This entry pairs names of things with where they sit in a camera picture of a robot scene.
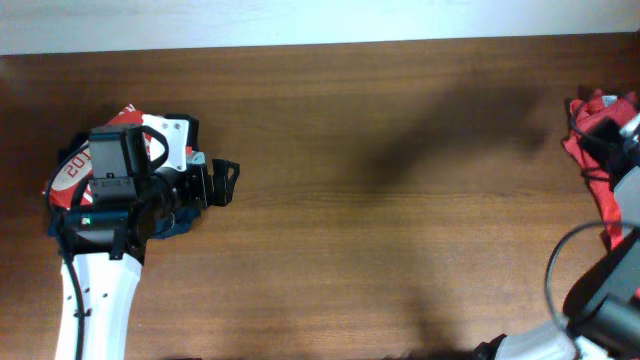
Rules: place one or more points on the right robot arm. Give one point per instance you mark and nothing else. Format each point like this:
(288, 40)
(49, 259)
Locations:
(600, 315)

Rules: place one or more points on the folded navy shirt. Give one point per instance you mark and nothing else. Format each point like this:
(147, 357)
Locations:
(132, 202)

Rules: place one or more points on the orange soccer t-shirt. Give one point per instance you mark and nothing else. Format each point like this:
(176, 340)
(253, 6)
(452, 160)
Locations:
(618, 208)

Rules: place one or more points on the folded grey shirt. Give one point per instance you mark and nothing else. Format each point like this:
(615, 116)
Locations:
(196, 158)

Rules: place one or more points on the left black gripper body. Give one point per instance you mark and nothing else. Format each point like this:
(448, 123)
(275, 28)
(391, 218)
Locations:
(192, 187)

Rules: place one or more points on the folded red soccer shirt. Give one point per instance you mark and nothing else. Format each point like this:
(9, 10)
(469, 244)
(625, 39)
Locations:
(76, 165)

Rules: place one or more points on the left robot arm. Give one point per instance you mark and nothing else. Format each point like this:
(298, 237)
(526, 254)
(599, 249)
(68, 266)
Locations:
(99, 286)

